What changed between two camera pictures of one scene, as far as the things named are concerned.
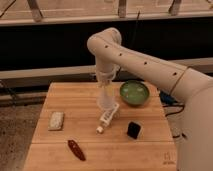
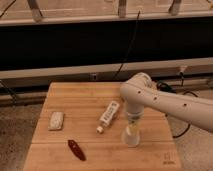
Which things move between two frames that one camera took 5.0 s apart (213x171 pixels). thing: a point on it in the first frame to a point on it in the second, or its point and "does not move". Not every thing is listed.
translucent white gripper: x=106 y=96 to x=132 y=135
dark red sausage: x=77 y=149 does not move
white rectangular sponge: x=56 y=121 does not move
